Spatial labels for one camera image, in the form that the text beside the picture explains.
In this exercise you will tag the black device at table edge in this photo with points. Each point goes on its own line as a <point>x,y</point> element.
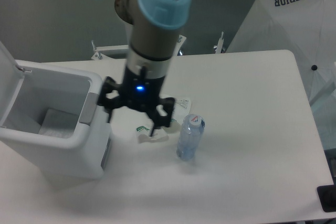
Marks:
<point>326,195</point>

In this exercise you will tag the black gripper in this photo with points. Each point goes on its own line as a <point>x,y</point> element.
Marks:
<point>141,93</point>

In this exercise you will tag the crumpled white plastic wrapper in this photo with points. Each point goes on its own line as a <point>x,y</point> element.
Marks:
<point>181,109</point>

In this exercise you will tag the clear plastic water bottle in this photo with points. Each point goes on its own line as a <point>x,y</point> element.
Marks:
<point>191,133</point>

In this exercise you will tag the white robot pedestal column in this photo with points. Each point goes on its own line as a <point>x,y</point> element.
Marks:
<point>125,18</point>

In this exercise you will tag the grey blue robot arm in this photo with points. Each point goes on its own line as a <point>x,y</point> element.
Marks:
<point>156,28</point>

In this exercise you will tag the white push-lid trash can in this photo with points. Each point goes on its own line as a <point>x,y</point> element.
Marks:
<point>50,116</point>

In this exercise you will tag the white Superior umbrella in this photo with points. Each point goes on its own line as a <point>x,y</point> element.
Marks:
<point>304,27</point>

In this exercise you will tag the white metal base frame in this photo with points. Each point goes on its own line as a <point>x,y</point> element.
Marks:
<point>156,47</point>

